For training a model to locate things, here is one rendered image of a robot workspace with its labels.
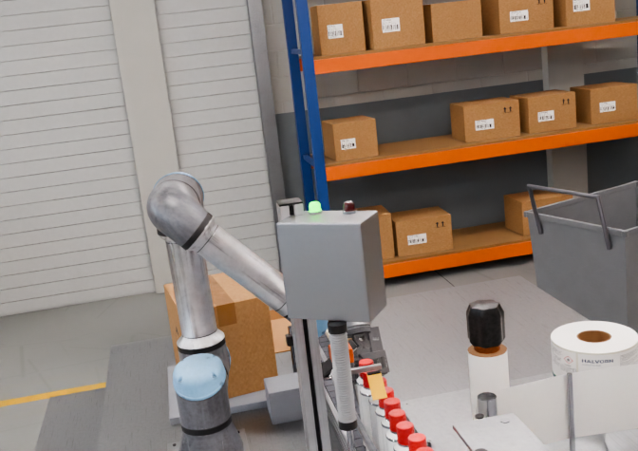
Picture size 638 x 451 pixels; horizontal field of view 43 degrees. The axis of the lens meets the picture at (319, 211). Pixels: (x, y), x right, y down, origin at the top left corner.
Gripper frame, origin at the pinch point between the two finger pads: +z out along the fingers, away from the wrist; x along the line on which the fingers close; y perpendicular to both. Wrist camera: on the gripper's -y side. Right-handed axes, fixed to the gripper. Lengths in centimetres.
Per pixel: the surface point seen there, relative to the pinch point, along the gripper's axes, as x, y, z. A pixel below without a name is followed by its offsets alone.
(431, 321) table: 70, 41, -29
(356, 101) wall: 364, 108, -242
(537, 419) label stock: -23.4, 31.3, 8.1
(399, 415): -34.5, 0.2, 2.4
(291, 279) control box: -43, -16, -25
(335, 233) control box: -52, -8, -30
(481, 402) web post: -30.9, 18.0, 2.8
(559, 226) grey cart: 167, 142, -76
